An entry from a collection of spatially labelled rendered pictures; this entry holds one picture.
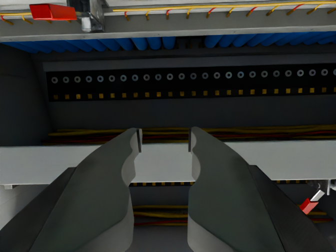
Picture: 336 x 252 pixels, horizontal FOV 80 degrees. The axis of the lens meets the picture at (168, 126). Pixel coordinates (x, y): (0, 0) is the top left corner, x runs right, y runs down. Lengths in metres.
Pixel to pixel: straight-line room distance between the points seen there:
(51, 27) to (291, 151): 0.29
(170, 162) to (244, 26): 0.16
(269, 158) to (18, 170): 0.29
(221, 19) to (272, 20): 0.05
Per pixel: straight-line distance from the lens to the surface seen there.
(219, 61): 0.37
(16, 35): 0.29
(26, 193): 0.44
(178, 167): 0.24
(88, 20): 0.21
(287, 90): 0.41
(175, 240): 0.45
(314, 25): 0.28
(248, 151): 0.25
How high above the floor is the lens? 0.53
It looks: 24 degrees up
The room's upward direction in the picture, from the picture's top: 178 degrees clockwise
